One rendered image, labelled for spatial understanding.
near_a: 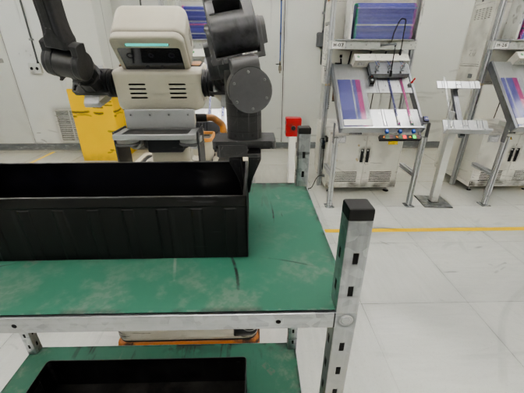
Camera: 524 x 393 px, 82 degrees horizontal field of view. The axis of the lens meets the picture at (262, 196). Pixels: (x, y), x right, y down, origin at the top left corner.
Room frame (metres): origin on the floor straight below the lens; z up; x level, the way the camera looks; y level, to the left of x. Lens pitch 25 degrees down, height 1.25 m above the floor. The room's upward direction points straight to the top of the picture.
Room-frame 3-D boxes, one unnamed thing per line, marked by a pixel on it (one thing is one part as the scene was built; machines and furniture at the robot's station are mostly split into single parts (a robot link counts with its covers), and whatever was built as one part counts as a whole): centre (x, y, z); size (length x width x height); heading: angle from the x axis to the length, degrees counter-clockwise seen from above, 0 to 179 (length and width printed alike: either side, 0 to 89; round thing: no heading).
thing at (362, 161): (3.12, -0.98, 0.31); 0.70 x 0.65 x 0.62; 91
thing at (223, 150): (0.50, 0.04, 1.08); 0.07 x 0.07 x 0.09; 1
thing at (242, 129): (0.50, 0.03, 1.15); 0.10 x 0.07 x 0.07; 91
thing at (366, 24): (3.00, -1.04, 1.52); 0.51 x 0.13 x 0.27; 91
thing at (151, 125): (0.98, 0.33, 0.99); 0.28 x 0.16 x 0.22; 92
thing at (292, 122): (2.64, -0.27, 0.39); 0.24 x 0.24 x 0.78; 1
